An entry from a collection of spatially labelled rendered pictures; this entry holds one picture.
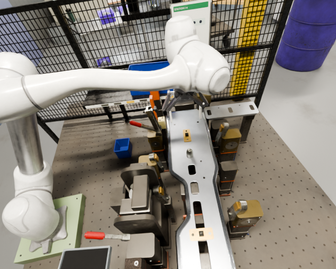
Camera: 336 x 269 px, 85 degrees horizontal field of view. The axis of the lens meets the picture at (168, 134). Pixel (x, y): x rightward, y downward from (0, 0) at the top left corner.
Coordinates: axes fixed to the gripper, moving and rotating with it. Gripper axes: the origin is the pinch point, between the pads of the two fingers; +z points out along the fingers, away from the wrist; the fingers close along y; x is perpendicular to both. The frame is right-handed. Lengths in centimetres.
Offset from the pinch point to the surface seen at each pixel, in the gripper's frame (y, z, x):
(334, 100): 197, 113, 116
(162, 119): -11.9, 6.9, 7.4
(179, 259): -8, 13, -53
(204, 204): 2.8, 13.5, -36.1
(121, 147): -48, 43, 21
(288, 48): 171, 82, 206
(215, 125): 16.5, 15.4, 6.7
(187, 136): 0.1, 13.1, -1.0
